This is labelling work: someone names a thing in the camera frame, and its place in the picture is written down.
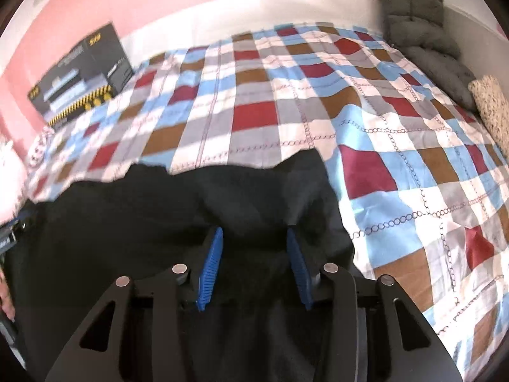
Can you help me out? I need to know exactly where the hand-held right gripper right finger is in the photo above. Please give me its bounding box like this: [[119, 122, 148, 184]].
[[286, 229, 464, 382]]

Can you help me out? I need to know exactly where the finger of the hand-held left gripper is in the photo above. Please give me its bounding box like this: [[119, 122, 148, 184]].
[[14, 206, 37, 229]]

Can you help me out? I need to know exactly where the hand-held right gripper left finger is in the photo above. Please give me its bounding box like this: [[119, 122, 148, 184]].
[[45, 227, 224, 382]]

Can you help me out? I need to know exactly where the black jacket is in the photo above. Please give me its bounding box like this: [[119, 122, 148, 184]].
[[0, 149, 356, 382]]

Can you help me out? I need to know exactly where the person's left hand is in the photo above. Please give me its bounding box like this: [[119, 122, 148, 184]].
[[0, 272, 17, 321]]

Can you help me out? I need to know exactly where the red white striped cloth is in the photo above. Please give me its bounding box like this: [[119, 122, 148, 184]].
[[24, 126, 57, 170]]

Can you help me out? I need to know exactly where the black appliance cardboard box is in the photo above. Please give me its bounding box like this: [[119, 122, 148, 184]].
[[27, 22, 134, 128]]

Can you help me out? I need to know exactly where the checkered bed sheet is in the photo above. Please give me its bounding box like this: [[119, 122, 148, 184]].
[[24, 24, 509, 371]]

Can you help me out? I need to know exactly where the floral rolled pillow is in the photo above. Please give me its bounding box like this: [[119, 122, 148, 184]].
[[468, 75, 509, 156]]

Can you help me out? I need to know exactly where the grey quilted cushion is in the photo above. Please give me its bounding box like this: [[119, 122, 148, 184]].
[[382, 0, 478, 114]]

